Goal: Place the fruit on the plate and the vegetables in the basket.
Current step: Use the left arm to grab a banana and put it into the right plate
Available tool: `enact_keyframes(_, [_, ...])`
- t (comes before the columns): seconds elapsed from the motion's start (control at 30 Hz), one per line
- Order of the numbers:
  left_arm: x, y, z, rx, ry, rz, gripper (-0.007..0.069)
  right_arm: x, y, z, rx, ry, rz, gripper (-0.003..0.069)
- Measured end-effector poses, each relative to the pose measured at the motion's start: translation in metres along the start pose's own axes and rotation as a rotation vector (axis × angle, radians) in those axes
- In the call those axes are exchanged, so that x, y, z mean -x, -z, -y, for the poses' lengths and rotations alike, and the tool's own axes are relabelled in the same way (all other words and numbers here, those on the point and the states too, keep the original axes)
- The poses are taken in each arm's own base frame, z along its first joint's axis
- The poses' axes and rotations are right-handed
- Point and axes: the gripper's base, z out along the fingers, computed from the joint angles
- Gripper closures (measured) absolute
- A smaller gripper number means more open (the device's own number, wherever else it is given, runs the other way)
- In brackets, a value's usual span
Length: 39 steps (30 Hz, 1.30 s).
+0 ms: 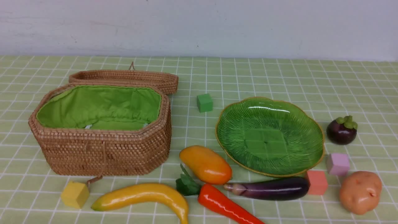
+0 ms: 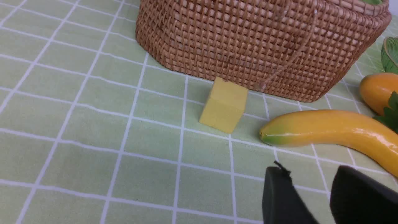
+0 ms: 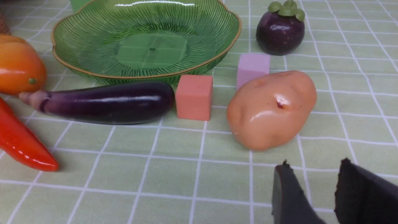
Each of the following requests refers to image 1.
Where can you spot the orange-yellow toy mango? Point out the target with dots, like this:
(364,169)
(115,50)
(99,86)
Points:
(207,165)

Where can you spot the pink-orange foam cube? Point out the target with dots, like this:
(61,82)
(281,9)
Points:
(317,182)

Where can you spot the woven wicker basket green lining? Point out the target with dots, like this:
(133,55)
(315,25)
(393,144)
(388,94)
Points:
(94,129)

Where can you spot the tan toy potato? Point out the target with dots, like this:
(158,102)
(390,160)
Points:
(360,192)

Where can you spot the green leaf-shaped glass plate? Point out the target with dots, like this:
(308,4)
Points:
(270,137)

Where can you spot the yellow foam cube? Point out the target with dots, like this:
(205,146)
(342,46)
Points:
(75,194)

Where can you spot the lilac foam cube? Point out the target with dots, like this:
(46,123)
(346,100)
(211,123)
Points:
(338,164)

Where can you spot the dark purple toy mangosteen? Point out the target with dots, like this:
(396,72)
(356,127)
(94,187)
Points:
(342,130)

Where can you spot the woven wicker basket lid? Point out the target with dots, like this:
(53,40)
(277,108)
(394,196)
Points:
(165,82)

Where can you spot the yellow toy banana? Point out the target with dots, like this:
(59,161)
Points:
(142,193)

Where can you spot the green foam cube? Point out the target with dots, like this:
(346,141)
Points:
(204,103)

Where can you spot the purple toy eggplant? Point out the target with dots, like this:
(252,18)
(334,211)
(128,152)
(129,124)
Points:
(290,188)

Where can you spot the red toy carrot green leaves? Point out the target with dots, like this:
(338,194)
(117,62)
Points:
(213,199)

